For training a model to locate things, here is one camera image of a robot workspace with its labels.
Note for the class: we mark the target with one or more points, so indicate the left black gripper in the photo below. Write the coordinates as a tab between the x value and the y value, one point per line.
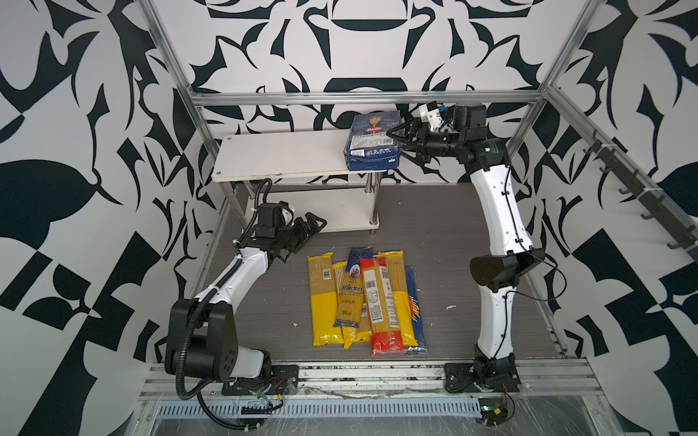
304	235

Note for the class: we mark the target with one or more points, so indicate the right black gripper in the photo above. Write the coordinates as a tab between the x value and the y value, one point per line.
412	137

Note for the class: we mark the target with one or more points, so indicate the dark blue Barilla pasta box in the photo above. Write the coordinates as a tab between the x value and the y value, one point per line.
368	147

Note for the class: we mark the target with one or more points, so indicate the dark blue clear spaghetti pack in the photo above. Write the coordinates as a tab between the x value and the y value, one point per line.
357	254

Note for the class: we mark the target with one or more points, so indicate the yellow spaghetti pack barcode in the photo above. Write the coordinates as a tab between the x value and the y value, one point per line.
323	299

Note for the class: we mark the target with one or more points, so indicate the red spaghetti pack white label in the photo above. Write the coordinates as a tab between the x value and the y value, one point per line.
386	332

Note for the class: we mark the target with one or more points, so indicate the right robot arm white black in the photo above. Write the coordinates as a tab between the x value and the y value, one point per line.
512	252

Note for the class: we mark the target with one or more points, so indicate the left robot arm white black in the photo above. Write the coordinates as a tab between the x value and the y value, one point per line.
202	340

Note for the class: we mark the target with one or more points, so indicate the white two-tier metal shelf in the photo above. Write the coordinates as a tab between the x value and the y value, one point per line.
309	172

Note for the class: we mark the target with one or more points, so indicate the yellow Pastatime spaghetti pack right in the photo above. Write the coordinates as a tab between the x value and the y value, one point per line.
395	262

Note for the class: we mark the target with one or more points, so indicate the yellow pastatime spaghetti pack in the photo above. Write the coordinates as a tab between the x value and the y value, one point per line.
351	314
395	262

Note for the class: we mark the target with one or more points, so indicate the yellow Pastatime spaghetti pack left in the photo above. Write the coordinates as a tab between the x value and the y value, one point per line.
351	314

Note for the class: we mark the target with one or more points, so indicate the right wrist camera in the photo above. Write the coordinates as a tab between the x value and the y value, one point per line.
432	114

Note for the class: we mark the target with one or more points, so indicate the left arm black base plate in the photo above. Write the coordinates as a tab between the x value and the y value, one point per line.
262	380

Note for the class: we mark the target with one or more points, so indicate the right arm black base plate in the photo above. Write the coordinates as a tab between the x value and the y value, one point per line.
482	376

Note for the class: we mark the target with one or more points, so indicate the grey wall hook rack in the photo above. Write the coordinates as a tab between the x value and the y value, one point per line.
636	184

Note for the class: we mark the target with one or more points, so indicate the aluminium cage frame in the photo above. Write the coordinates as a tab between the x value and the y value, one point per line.
550	72

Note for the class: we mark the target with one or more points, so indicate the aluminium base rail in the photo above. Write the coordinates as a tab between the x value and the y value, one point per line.
406	389

